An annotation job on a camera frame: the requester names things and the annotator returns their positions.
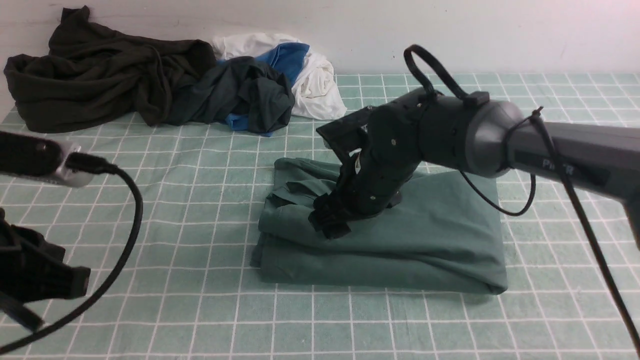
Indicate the blue crumpled garment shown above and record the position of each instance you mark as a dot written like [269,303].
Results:
[287,60]

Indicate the green long-sleeved shirt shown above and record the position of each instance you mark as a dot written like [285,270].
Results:
[441,237]

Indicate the dark teal crumpled garment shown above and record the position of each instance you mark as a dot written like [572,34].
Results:
[210,98]

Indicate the white crumpled garment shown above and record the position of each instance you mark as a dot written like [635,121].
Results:
[316,92]

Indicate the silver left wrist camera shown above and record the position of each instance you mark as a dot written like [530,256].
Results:
[40,159]

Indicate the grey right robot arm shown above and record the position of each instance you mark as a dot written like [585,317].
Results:
[487,138]

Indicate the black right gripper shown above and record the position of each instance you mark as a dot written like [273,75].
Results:
[378,150]

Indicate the dark olive crumpled garment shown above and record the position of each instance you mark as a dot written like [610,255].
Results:
[93,75]

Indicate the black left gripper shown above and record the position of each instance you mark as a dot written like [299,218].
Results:
[31,271]

